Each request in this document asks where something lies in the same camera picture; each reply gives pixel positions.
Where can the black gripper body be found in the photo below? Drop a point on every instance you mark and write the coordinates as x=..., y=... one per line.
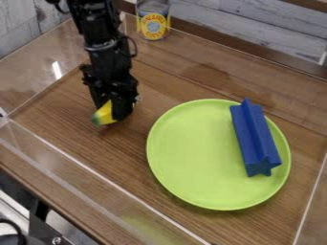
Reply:
x=109, y=67

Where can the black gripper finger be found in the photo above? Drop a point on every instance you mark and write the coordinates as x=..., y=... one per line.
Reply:
x=121, y=104
x=97, y=94

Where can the yellow toy banana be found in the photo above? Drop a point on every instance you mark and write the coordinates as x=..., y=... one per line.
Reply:
x=103, y=115

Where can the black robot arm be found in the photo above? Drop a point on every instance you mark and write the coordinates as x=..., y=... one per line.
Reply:
x=97, y=23

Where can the green plate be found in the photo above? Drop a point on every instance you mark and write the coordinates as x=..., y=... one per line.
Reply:
x=195, y=158

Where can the yellow labelled tin can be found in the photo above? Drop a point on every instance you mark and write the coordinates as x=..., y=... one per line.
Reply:
x=152, y=18

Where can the blue star-shaped block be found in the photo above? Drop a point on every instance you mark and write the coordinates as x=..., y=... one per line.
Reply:
x=255, y=140

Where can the black metal stand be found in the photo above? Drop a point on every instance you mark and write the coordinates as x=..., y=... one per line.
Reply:
x=39, y=229

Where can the clear acrylic tray wall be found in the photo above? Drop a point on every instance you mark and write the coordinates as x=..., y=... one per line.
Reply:
x=88, y=170

